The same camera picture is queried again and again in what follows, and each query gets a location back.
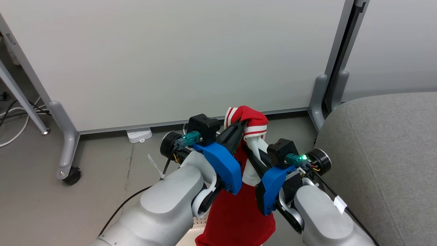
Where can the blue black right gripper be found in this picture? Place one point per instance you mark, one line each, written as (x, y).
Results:
(273, 184)

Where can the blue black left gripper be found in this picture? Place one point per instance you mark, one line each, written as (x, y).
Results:
(223, 167)

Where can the red and white garment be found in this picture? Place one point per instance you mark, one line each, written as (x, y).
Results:
(235, 218)

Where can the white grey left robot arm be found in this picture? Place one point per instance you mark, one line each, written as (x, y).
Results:
(170, 201)

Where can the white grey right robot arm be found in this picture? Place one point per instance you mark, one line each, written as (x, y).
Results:
(322, 218)

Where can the cream perforated laundry basket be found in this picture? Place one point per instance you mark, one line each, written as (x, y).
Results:
(198, 227)

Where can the white zip tie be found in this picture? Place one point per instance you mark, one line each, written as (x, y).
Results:
(155, 166)

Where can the white power strip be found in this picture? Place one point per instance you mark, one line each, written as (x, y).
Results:
(139, 135)

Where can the large white partition panel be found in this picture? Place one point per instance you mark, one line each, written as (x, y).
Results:
(177, 58)

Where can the grey fabric sofa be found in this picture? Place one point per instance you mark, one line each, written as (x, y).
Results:
(385, 164)

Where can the grey metal table leg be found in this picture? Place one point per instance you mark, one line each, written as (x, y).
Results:
(20, 95)

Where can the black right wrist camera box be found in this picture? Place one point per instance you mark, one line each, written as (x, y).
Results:
(281, 150)

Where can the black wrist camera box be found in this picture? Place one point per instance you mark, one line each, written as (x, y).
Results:
(281, 150)
(204, 127)

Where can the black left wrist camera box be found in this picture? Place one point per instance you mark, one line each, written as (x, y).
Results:
(204, 127)

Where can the grey partition post with foot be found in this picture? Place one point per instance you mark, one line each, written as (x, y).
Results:
(321, 95)
(339, 85)

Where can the grey partition post with caster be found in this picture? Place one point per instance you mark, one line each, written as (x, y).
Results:
(65, 133)

